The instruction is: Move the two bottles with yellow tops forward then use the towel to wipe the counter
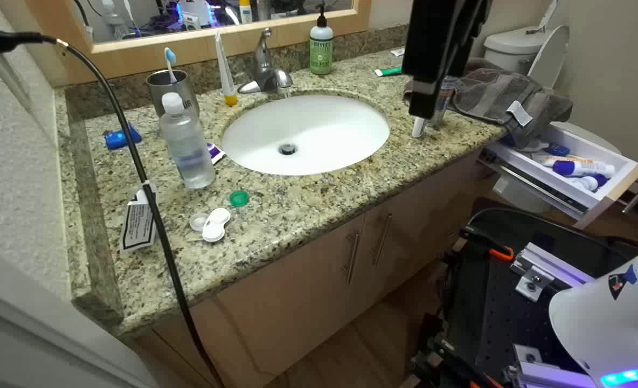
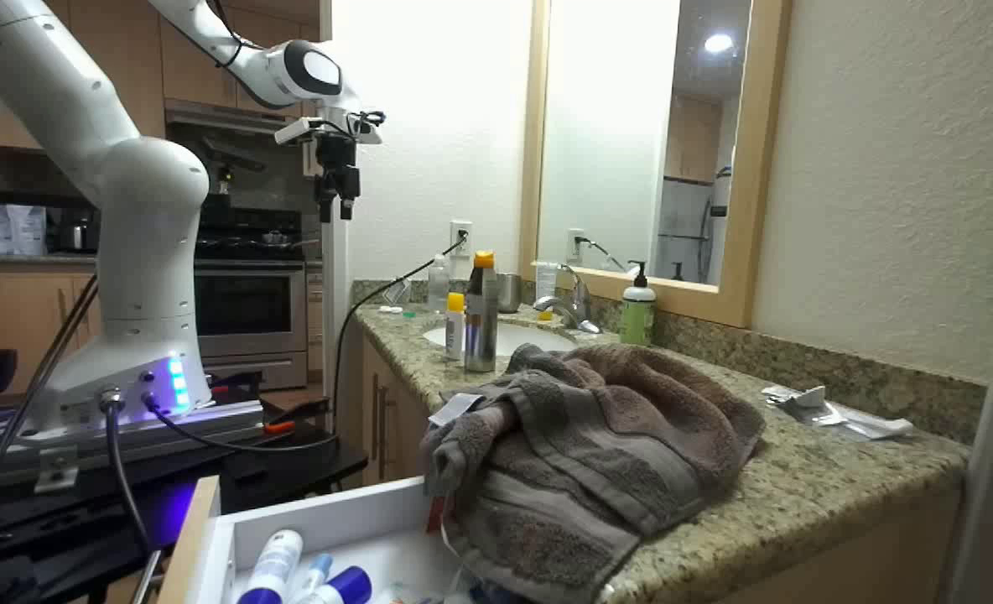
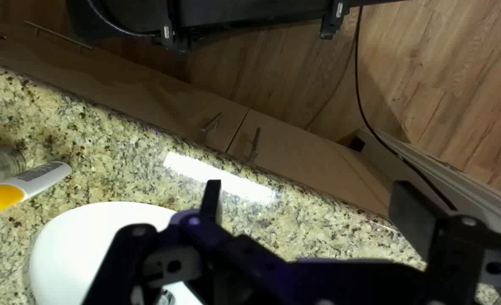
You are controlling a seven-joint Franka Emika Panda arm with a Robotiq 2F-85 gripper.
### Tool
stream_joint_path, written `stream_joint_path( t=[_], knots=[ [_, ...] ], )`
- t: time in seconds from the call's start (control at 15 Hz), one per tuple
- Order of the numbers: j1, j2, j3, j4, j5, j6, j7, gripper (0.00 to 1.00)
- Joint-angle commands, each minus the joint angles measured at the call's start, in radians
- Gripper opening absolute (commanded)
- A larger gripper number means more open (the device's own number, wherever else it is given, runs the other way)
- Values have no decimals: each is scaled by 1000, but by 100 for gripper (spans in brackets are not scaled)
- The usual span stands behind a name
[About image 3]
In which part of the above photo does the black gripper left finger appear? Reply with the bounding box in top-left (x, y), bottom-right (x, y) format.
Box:
top-left (200, 179), bottom-right (222, 222)

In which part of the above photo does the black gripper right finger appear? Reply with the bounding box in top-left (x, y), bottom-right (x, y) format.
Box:
top-left (389, 181), bottom-right (455, 264)

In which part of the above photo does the white tube with yellow cap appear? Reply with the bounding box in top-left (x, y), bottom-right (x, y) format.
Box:
top-left (0, 161), bottom-right (71, 211)

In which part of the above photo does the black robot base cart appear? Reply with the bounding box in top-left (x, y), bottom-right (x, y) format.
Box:
top-left (64, 0), bottom-right (409, 54)

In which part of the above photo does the white drawer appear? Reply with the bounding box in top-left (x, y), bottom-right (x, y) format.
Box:
top-left (345, 128), bottom-right (501, 232)

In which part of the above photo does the black power cable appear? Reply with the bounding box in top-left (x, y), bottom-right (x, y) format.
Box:
top-left (352, 3), bottom-right (409, 149)

